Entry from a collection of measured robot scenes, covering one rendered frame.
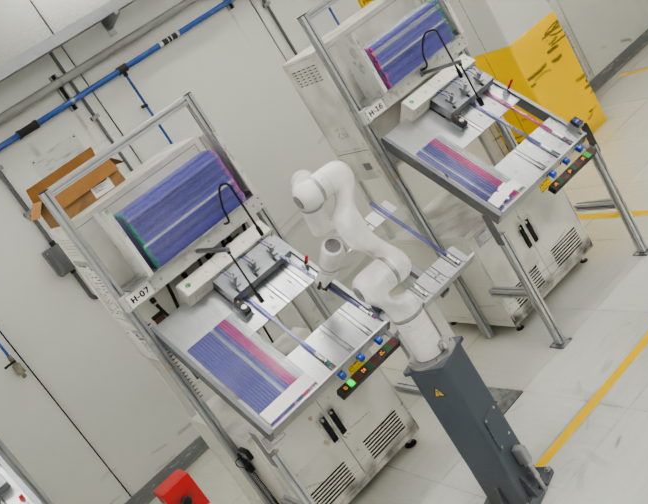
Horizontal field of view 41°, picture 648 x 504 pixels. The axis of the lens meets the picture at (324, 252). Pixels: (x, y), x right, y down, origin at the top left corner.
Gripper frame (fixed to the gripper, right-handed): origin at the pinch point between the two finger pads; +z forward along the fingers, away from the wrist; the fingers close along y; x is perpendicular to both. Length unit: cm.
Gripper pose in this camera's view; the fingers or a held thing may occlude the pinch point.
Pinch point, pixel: (326, 285)
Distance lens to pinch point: 361.2
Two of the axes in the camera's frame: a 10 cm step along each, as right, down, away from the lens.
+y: -6.2, 6.5, -4.4
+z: -0.8, 5.1, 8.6
